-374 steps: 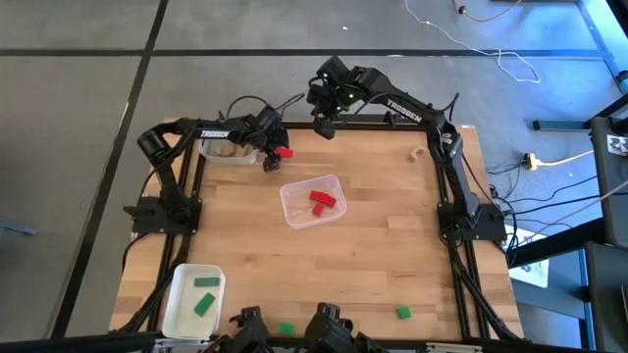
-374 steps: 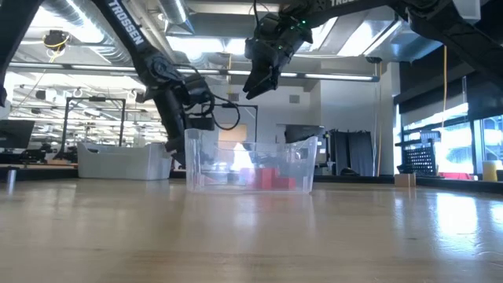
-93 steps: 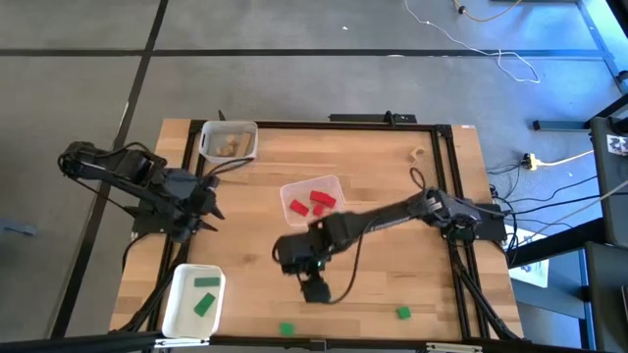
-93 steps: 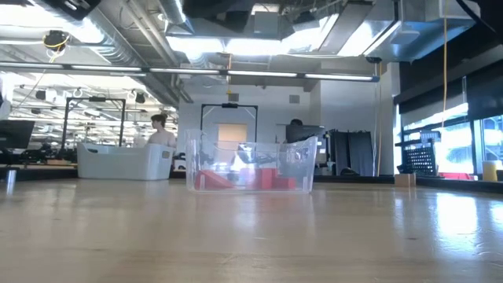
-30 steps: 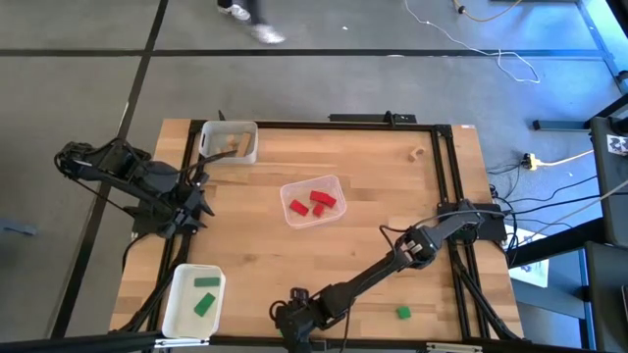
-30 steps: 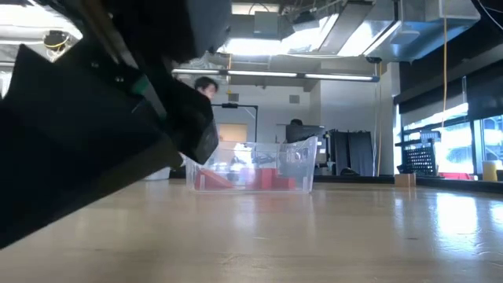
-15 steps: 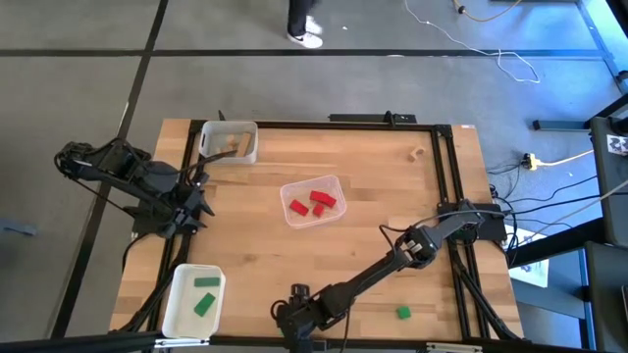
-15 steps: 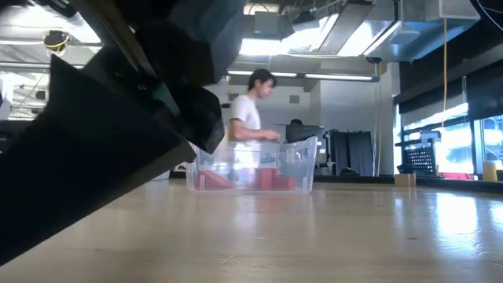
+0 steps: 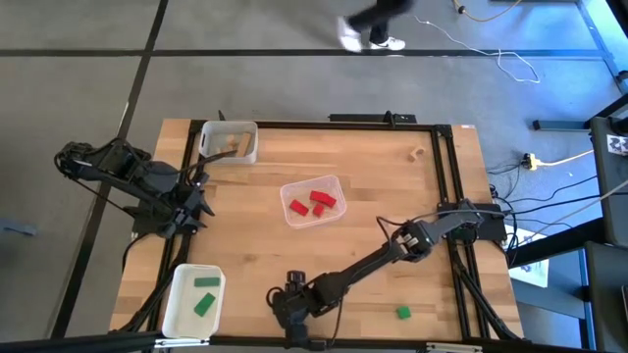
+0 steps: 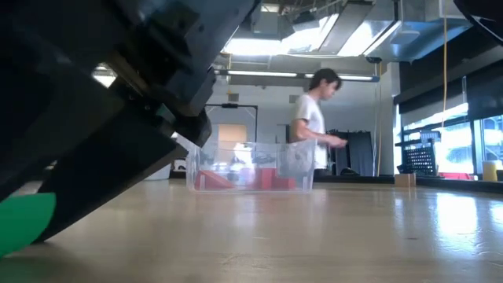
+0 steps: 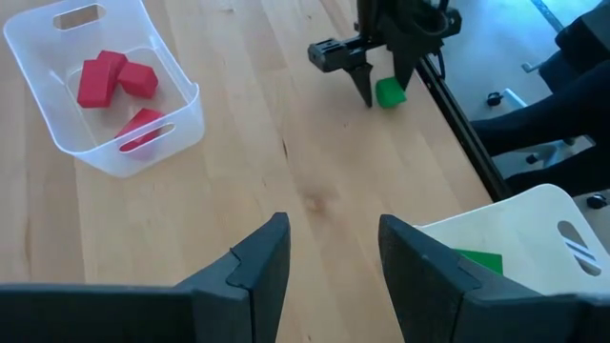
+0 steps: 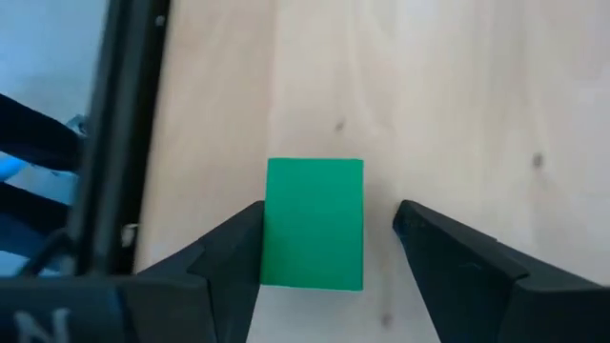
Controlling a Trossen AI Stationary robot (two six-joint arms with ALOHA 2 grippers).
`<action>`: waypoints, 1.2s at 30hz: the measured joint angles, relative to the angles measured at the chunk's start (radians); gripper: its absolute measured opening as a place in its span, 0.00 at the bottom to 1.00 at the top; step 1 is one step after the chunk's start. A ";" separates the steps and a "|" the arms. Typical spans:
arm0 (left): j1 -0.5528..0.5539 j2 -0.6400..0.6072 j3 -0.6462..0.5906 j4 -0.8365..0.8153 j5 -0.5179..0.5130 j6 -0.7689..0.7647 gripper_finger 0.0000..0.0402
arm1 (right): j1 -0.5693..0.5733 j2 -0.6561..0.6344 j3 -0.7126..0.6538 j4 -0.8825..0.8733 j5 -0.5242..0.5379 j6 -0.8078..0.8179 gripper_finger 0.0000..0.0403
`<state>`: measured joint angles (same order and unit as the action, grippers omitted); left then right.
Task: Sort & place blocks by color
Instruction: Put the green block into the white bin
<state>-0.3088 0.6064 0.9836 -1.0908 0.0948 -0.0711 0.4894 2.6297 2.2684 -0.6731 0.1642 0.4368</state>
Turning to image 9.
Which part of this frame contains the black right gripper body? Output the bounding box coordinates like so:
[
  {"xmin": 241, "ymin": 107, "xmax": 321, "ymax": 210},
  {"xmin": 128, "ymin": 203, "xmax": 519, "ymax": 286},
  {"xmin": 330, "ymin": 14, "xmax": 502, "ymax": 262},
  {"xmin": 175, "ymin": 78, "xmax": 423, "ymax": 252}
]
[{"xmin": 268, "ymin": 270, "xmax": 340, "ymax": 328}]

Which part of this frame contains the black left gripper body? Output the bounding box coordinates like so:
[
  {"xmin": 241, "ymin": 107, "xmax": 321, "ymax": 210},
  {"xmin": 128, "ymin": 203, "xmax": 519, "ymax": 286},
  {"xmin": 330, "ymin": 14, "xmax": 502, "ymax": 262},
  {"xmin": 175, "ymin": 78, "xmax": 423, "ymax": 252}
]
[{"xmin": 164, "ymin": 183, "xmax": 207, "ymax": 239}]

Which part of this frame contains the clear plastic bin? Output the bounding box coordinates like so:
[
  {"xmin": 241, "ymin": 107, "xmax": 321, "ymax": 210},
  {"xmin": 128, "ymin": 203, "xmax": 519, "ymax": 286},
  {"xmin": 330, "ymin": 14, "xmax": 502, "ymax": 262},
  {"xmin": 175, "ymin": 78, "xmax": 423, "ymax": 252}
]
[{"xmin": 279, "ymin": 174, "xmax": 348, "ymax": 230}]

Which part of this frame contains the black gantry beam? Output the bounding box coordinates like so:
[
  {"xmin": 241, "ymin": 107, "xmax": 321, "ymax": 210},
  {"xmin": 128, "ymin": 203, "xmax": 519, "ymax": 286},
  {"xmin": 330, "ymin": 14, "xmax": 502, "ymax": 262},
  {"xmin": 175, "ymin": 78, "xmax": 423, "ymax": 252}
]
[{"xmin": 0, "ymin": 330, "xmax": 628, "ymax": 353}]

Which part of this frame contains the long white plastic bin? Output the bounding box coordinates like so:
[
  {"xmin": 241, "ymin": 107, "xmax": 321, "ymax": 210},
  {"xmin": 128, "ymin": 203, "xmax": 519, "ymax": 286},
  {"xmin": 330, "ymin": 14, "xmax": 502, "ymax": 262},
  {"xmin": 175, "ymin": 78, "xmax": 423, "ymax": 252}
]
[{"xmin": 161, "ymin": 263, "xmax": 227, "ymax": 340}]

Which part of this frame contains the white paper sheet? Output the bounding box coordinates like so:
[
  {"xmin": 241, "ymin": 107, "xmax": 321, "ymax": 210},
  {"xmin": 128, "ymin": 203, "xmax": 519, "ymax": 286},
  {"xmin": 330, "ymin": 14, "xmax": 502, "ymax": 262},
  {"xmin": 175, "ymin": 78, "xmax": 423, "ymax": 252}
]
[{"xmin": 508, "ymin": 229, "xmax": 550, "ymax": 289}]

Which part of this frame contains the person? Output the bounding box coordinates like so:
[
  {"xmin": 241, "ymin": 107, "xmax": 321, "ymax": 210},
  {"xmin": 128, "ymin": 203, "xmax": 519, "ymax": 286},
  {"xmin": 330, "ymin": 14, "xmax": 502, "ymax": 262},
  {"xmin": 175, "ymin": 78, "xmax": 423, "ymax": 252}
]
[{"xmin": 336, "ymin": 0, "xmax": 414, "ymax": 54}]

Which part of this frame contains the black diagonal beam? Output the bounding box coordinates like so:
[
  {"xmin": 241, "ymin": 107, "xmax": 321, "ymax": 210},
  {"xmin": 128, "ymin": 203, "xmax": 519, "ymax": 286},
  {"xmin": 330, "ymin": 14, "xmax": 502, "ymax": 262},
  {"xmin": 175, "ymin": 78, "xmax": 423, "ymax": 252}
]
[{"xmin": 507, "ymin": 217, "xmax": 605, "ymax": 269}]

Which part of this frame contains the dark grey box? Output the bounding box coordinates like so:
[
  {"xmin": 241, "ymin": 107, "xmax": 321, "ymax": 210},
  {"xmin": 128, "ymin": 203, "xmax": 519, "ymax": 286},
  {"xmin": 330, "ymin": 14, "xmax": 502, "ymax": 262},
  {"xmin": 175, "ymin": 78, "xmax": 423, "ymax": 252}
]
[{"xmin": 583, "ymin": 242, "xmax": 628, "ymax": 353}]

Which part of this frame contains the black floor bar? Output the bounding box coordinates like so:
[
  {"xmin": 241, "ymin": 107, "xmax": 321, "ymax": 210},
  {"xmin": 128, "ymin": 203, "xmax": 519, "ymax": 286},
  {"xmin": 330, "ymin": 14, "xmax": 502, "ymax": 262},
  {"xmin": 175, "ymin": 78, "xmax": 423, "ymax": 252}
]
[{"xmin": 533, "ymin": 119, "xmax": 593, "ymax": 131}]

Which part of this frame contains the black cabinet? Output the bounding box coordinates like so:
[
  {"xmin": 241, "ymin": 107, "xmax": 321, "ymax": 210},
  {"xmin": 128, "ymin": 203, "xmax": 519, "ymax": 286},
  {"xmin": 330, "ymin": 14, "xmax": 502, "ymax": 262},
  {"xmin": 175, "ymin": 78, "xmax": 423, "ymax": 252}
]
[{"xmin": 588, "ymin": 92, "xmax": 628, "ymax": 249}]

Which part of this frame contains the black and white tag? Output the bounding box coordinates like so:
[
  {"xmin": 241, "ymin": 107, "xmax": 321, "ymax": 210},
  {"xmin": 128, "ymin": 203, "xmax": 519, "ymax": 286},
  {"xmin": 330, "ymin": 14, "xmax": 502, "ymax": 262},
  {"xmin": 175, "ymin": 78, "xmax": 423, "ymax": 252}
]
[{"xmin": 606, "ymin": 134, "xmax": 628, "ymax": 157}]

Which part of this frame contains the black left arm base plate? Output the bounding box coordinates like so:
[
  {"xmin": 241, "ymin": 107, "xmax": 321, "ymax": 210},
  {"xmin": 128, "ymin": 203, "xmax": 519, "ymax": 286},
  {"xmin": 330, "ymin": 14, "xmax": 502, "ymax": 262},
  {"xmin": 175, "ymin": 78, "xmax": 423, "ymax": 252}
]
[{"xmin": 131, "ymin": 205, "xmax": 202, "ymax": 236}]

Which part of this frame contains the small white handled bin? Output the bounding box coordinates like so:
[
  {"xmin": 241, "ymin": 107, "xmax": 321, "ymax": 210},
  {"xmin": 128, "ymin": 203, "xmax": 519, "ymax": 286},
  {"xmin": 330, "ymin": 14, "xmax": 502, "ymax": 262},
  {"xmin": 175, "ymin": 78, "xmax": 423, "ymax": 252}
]
[{"xmin": 197, "ymin": 120, "xmax": 259, "ymax": 166}]

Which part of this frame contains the silver bracket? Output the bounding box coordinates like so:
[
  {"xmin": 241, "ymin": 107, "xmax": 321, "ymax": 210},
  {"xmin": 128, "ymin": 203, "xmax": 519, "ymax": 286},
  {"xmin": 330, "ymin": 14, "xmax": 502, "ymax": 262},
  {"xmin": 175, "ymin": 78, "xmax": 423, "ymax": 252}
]
[
  {"xmin": 154, "ymin": 336, "xmax": 210, "ymax": 349},
  {"xmin": 425, "ymin": 342, "xmax": 485, "ymax": 353}
]

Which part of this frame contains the black bar mount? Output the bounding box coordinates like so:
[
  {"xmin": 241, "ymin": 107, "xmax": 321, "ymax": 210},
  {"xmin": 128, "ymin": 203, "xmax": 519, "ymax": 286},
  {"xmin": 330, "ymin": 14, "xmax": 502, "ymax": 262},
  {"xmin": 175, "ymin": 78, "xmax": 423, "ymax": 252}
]
[{"xmin": 328, "ymin": 111, "xmax": 418, "ymax": 125}]

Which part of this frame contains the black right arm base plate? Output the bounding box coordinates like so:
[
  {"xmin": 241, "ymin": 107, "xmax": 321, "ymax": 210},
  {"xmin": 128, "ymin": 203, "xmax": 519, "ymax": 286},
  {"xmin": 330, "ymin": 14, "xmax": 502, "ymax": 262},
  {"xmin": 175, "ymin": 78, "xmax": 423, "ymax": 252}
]
[{"xmin": 438, "ymin": 203, "xmax": 507, "ymax": 242}]

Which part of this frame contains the black aluminium table frame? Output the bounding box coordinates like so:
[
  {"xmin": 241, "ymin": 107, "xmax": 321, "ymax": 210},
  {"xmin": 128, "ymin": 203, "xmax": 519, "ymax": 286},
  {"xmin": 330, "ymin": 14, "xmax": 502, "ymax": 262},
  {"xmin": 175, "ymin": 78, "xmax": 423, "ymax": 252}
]
[{"xmin": 111, "ymin": 119, "xmax": 526, "ymax": 344}]

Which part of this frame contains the pale power strip cable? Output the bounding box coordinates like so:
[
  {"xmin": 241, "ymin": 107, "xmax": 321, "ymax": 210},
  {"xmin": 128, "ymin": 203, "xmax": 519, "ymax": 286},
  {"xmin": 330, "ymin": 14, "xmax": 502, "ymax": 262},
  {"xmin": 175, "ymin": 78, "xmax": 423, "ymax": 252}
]
[{"xmin": 537, "ymin": 149, "xmax": 596, "ymax": 168}]

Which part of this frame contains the white floor cable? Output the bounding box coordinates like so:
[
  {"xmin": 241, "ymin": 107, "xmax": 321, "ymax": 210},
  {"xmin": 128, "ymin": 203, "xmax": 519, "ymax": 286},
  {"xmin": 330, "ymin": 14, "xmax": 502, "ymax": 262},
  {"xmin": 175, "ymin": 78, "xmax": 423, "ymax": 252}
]
[{"xmin": 414, "ymin": 14, "xmax": 541, "ymax": 83}]

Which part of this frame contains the grey cable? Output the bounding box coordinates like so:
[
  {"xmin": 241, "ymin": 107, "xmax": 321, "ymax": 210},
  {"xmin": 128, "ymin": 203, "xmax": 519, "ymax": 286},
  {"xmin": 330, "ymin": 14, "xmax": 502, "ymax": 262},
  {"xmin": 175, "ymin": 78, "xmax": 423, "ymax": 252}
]
[{"xmin": 568, "ymin": 178, "xmax": 628, "ymax": 217}]

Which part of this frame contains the orange floor cable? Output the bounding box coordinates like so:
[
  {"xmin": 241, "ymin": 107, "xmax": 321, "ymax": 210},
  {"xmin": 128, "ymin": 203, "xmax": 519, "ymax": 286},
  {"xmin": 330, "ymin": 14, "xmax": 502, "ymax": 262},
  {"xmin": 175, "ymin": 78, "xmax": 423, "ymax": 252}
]
[{"xmin": 453, "ymin": 0, "xmax": 522, "ymax": 24}]

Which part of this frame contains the blue metal desk frame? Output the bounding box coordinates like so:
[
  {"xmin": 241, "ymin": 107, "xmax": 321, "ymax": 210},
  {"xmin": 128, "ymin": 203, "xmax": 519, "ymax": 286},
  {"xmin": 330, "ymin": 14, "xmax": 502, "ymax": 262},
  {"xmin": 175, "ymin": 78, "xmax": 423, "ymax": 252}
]
[{"xmin": 576, "ymin": 0, "xmax": 628, "ymax": 94}]

